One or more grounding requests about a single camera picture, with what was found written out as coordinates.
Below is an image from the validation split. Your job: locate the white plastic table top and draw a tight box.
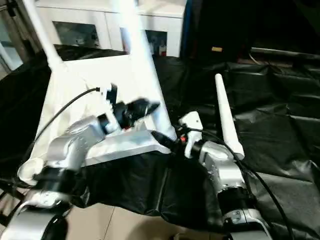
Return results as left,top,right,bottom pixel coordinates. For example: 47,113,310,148
17,53,179,188

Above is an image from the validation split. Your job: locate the long dark rod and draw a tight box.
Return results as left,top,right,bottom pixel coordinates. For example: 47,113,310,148
249,47,320,60

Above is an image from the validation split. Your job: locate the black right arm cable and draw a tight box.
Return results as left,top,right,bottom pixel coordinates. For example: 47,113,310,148
178,125,295,240

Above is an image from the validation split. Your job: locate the black mat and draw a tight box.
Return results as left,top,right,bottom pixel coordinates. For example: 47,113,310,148
0,47,320,240

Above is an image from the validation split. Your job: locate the white glass door cabinet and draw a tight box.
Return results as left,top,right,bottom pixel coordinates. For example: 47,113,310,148
34,0,186,59

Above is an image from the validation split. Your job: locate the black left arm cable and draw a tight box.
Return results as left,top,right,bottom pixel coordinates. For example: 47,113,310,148
24,86,101,164

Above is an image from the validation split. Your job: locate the metal framed glass door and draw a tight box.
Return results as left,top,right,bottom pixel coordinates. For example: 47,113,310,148
0,0,49,74

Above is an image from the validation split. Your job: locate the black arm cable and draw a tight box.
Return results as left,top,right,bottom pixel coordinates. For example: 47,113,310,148
178,125,295,240
24,86,101,164

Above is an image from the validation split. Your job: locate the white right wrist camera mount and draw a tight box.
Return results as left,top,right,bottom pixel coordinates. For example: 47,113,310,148
177,111,203,159

